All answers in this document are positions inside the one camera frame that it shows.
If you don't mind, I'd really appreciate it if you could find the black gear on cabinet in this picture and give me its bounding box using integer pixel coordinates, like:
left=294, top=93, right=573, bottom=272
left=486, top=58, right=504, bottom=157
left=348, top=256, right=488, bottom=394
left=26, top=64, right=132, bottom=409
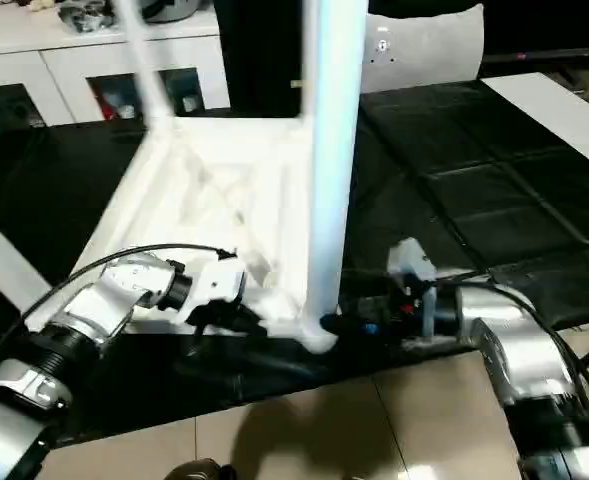
left=59, top=0, right=211, bottom=33

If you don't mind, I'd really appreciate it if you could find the black cabinet with yellow label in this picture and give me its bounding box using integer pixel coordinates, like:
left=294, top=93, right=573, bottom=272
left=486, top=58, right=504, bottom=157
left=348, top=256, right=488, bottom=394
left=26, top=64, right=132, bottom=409
left=214, top=0, right=310, bottom=117

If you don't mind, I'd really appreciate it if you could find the white glass-door cabinet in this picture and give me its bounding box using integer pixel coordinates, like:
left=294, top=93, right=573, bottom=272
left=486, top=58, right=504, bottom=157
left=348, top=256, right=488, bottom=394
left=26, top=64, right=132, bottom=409
left=0, top=0, right=231, bottom=129

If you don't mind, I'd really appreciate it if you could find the grey cushion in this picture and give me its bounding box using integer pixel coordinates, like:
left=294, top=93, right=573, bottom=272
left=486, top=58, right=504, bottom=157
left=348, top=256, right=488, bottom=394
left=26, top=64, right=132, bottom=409
left=360, top=4, right=486, bottom=95

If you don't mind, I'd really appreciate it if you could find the white flat board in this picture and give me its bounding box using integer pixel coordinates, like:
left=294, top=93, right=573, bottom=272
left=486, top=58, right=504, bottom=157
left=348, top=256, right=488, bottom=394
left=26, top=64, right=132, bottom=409
left=482, top=72, right=589, bottom=153

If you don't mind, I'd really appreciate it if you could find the white plastic table top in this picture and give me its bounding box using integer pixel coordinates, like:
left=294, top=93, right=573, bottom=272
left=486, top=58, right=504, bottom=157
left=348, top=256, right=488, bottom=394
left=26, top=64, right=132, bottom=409
left=29, top=112, right=341, bottom=357

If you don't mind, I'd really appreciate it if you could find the black table mat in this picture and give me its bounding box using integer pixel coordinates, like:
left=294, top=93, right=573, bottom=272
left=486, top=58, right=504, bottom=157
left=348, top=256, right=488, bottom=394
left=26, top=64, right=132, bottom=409
left=0, top=80, right=589, bottom=446

